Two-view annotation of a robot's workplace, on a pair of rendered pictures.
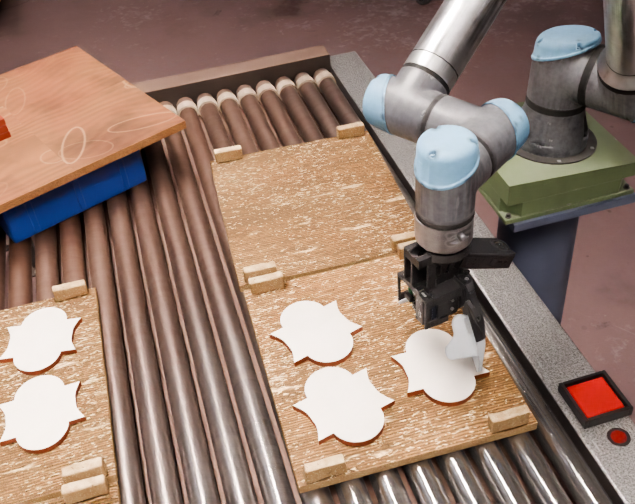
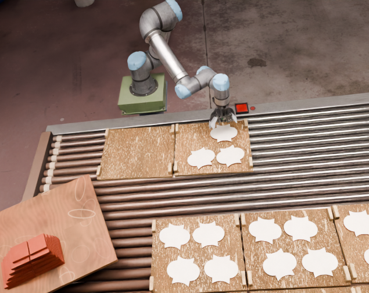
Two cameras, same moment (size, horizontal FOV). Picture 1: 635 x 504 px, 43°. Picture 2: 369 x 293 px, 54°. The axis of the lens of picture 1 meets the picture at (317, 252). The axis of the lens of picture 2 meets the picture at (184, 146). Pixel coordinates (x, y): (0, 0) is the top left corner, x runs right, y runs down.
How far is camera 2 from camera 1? 1.40 m
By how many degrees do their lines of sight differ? 47
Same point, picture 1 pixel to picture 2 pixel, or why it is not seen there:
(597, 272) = not seen: hidden behind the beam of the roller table
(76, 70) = (17, 214)
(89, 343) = (181, 221)
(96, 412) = (212, 218)
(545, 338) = not seen: hidden behind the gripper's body
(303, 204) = (139, 153)
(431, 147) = (223, 81)
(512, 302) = (203, 115)
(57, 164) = (93, 219)
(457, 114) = (204, 76)
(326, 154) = (114, 143)
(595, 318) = not seen: hidden behind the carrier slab
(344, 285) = (183, 149)
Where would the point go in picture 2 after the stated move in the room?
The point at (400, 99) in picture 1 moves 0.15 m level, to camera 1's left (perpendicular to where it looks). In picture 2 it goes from (190, 85) to (184, 108)
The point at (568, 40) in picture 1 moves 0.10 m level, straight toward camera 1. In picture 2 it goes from (140, 57) to (154, 62)
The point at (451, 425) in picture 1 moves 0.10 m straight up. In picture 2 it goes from (243, 135) to (243, 124)
